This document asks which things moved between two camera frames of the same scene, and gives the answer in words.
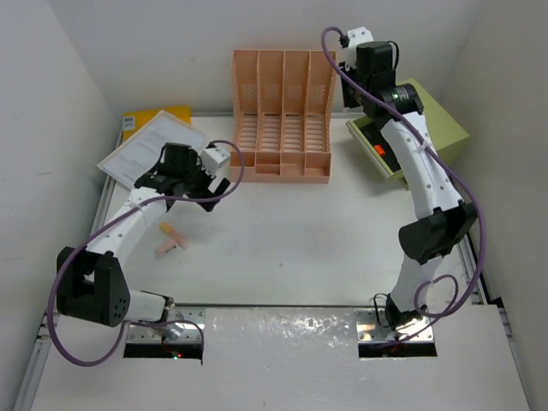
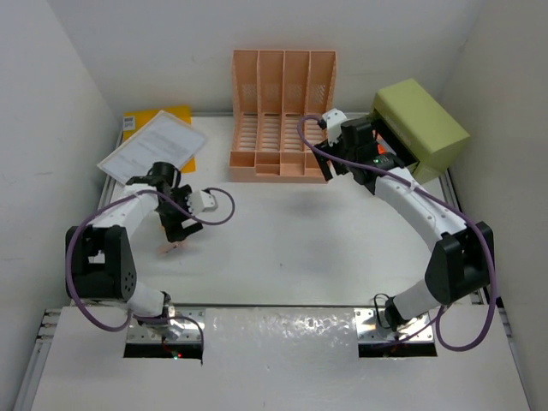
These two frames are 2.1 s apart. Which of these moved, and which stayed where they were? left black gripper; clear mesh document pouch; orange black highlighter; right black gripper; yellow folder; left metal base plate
Moved: left black gripper; right black gripper
Stayed: yellow folder; clear mesh document pouch; left metal base plate; orange black highlighter
